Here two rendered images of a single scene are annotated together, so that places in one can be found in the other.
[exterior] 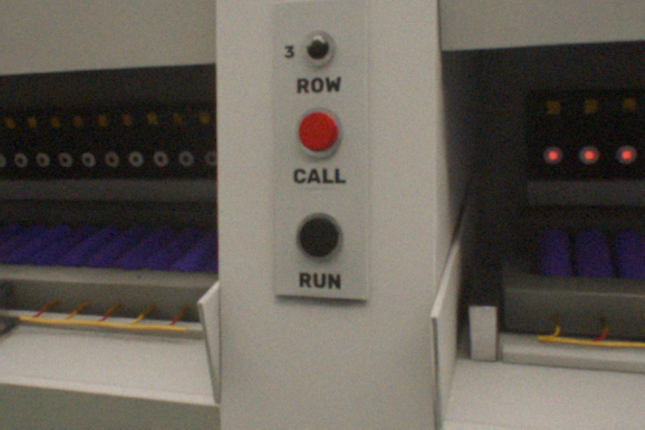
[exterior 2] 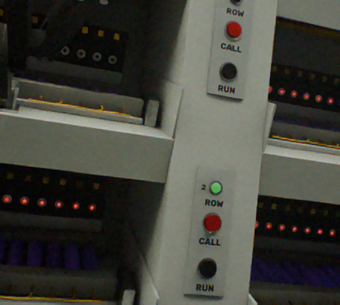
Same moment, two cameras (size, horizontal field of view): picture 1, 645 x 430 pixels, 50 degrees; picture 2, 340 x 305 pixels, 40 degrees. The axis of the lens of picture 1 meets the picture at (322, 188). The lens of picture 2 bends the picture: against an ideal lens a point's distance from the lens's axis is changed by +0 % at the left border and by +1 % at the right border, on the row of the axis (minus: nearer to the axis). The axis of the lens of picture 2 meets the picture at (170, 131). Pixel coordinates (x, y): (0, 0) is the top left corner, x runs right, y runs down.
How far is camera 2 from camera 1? 0.34 m
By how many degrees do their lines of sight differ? 34
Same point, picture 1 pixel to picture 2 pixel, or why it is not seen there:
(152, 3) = not seen: outside the picture
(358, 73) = (250, 12)
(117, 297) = (82, 99)
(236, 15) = not seen: outside the picture
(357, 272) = (241, 88)
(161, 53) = not seen: outside the picture
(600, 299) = (289, 127)
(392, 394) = (247, 138)
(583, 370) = (289, 148)
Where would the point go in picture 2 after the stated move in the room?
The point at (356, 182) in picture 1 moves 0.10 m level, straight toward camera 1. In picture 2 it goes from (245, 53) to (323, 31)
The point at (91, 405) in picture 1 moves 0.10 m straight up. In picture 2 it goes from (103, 136) to (118, 33)
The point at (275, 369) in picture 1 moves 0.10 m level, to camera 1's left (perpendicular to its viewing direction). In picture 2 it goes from (202, 124) to (111, 105)
